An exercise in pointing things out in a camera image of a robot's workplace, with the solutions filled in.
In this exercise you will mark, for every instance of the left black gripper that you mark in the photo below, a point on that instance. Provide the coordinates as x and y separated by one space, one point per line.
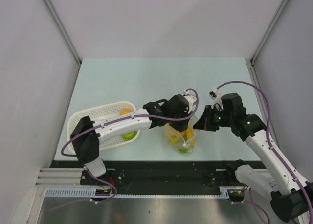
182 126

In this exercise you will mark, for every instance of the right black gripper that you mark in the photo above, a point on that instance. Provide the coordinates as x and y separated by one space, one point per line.
204 122

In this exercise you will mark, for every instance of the yellow fake bell pepper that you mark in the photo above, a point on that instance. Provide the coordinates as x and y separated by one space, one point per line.
189 133

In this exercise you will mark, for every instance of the clear zip top bag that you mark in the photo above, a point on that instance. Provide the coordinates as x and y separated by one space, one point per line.
186 143

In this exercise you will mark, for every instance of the green fake apple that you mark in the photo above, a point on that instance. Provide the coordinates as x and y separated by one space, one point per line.
129 136

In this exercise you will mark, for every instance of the orange fake fruit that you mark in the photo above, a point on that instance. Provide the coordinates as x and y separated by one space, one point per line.
125 111

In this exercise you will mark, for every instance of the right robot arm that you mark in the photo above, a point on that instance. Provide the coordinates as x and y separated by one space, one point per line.
290 193

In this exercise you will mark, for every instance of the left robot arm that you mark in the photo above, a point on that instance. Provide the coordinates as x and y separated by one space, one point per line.
89 134

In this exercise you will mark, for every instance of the yellow fake banana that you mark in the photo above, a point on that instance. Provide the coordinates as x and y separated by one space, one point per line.
174 139

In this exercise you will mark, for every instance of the green fake lime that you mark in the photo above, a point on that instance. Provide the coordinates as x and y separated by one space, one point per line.
183 150

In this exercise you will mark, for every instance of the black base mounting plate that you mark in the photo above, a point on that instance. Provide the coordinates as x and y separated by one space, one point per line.
168 175

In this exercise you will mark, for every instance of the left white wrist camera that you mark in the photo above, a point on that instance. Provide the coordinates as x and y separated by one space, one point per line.
191 99

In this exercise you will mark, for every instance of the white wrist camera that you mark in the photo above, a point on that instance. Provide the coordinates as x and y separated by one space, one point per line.
191 99
217 99

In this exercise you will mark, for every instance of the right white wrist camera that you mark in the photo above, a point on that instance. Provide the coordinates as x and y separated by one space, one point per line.
217 99

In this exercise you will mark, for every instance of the white slotted cable duct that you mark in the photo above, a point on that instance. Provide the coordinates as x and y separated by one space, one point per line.
98 193

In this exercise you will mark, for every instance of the right aluminium frame post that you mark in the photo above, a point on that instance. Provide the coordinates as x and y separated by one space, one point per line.
269 30

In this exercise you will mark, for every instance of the aluminium frame post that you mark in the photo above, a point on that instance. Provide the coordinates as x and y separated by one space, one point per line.
269 30
48 4

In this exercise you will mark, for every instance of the left aluminium frame post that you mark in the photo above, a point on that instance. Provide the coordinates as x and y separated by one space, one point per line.
48 4

